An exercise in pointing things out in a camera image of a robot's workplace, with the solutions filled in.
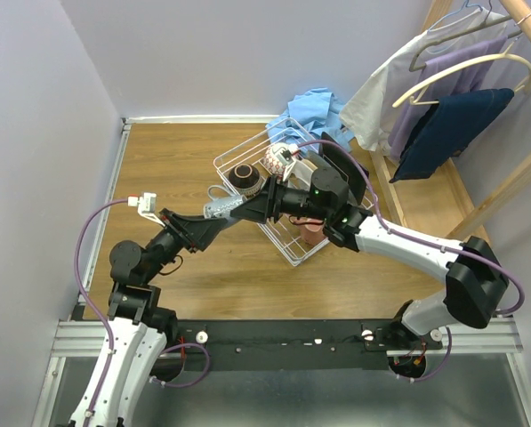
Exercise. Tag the dark brown bowl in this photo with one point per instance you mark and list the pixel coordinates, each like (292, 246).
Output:
(246, 179)

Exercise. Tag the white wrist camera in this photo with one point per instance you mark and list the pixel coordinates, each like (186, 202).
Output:
(287, 156)
(145, 205)

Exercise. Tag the black square plate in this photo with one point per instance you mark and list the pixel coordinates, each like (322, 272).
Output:
(337, 157)

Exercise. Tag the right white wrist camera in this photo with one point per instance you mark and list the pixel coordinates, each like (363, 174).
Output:
(287, 156)

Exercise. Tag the red white patterned bowl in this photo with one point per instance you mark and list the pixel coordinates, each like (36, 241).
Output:
(270, 163)

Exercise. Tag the white t-shirt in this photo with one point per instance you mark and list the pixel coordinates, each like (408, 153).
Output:
(369, 113)

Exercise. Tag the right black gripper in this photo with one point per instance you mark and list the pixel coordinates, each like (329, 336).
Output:
(258, 207)

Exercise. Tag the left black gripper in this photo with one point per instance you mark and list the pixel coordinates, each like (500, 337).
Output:
(179, 229)

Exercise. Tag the navy blue garment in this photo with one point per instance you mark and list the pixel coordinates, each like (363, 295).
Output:
(447, 128)

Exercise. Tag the pink mug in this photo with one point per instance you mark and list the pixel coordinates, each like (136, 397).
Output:
(311, 232)

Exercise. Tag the grey clothes hanger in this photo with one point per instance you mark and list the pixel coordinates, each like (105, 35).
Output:
(486, 23)

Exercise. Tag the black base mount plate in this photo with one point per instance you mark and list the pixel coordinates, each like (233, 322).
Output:
(310, 344)

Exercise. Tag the grey mug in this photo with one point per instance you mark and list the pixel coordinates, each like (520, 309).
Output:
(220, 207)

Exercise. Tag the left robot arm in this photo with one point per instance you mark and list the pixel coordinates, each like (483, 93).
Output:
(138, 330)

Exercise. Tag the white wire dish rack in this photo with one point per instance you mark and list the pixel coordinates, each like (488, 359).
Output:
(342, 214)

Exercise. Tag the wooden clothes rack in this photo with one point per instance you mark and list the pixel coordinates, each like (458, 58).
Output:
(488, 189)

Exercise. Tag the cream clothes hanger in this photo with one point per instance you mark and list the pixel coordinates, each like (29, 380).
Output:
(468, 68)

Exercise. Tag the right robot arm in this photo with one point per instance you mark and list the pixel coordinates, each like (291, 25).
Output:
(474, 283)

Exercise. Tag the beige plate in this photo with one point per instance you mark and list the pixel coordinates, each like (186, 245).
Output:
(302, 173)

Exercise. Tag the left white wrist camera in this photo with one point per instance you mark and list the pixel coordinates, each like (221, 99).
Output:
(145, 205)

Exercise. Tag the light blue cloth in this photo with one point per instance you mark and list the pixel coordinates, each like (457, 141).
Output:
(317, 111)

